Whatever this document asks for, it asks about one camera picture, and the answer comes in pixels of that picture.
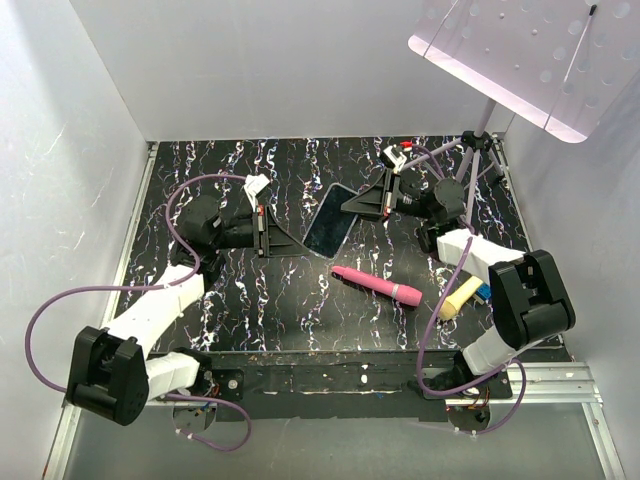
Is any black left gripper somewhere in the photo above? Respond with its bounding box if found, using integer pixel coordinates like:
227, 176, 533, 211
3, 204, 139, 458
211, 204, 310, 258

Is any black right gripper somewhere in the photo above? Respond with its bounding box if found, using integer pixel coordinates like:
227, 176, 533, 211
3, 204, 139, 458
339, 168, 435, 224

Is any phone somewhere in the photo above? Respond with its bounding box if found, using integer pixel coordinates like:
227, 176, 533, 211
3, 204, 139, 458
303, 183, 357, 259

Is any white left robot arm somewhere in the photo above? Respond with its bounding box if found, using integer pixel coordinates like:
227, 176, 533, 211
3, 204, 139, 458
65, 195, 308, 426

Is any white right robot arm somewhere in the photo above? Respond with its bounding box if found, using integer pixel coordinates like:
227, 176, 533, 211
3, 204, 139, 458
341, 170, 576, 398

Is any pink toy microphone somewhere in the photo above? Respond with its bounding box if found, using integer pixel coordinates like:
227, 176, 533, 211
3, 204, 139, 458
331, 266, 422, 307

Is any cream wooden toy microphone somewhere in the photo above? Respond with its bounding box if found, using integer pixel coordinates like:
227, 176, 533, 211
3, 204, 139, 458
438, 276, 483, 321

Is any blue toy brick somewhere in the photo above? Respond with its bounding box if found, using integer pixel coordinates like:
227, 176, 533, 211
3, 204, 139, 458
474, 284, 491, 303

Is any lilac music stand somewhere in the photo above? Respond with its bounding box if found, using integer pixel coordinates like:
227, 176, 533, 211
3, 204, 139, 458
382, 0, 640, 231

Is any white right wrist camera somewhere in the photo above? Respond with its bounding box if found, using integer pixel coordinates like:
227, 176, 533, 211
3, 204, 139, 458
380, 141, 413, 174

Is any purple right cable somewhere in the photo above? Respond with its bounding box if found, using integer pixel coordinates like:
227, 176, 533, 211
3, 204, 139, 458
412, 144, 529, 435

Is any purple cable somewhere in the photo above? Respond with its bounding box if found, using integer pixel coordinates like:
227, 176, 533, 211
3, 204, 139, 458
412, 144, 529, 435
24, 174, 255, 454

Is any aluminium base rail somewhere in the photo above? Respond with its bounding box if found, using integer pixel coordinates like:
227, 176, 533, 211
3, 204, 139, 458
447, 362, 627, 479

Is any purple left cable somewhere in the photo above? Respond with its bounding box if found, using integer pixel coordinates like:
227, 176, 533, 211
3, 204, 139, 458
24, 174, 255, 454

